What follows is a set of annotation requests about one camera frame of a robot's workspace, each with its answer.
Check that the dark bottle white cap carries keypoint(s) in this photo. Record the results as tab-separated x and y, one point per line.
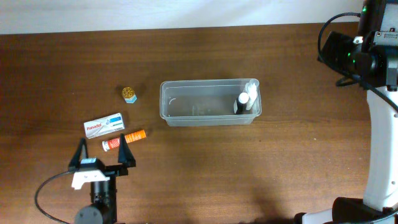
240	103

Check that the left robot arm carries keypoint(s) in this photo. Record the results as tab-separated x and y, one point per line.
103	196

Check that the orange tube white cap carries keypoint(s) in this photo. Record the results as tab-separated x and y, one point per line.
114	143

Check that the small jar gold lid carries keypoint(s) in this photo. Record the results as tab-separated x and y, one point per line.
129	95

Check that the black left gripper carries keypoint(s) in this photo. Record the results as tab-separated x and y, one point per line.
125	157

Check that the white squeeze bottle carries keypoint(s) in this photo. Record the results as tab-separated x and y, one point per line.
251	89

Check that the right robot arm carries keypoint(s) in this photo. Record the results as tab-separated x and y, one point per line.
378	23

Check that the white Panadol box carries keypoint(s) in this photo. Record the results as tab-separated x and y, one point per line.
105	125

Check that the clear plastic container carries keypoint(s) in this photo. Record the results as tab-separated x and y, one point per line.
207	102

